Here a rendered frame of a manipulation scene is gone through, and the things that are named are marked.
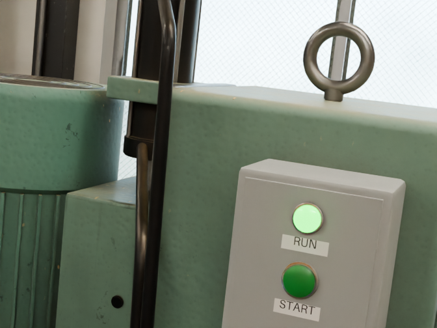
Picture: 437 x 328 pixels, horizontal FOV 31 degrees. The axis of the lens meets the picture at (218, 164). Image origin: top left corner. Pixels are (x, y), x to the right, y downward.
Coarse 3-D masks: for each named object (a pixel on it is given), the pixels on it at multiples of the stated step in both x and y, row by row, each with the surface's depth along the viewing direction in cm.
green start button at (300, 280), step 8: (296, 264) 49; (304, 264) 48; (288, 272) 48; (296, 272) 48; (304, 272) 48; (312, 272) 48; (288, 280) 48; (296, 280) 48; (304, 280) 48; (312, 280) 48; (288, 288) 49; (296, 288) 48; (304, 288) 48; (312, 288) 48; (296, 296) 49; (304, 296) 48
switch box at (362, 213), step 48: (240, 192) 50; (288, 192) 48; (336, 192) 47; (384, 192) 47; (240, 240) 50; (336, 240) 48; (384, 240) 47; (240, 288) 50; (336, 288) 48; (384, 288) 49
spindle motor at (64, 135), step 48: (0, 96) 66; (48, 96) 66; (96, 96) 69; (0, 144) 66; (48, 144) 67; (96, 144) 70; (0, 192) 67; (48, 192) 68; (0, 240) 67; (48, 240) 69; (0, 288) 69; (48, 288) 70
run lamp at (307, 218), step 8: (296, 208) 48; (304, 208) 48; (312, 208) 48; (320, 208) 48; (296, 216) 48; (304, 216) 48; (312, 216) 47; (320, 216) 48; (296, 224) 48; (304, 224) 48; (312, 224) 48; (320, 224) 48; (304, 232) 48; (312, 232) 48
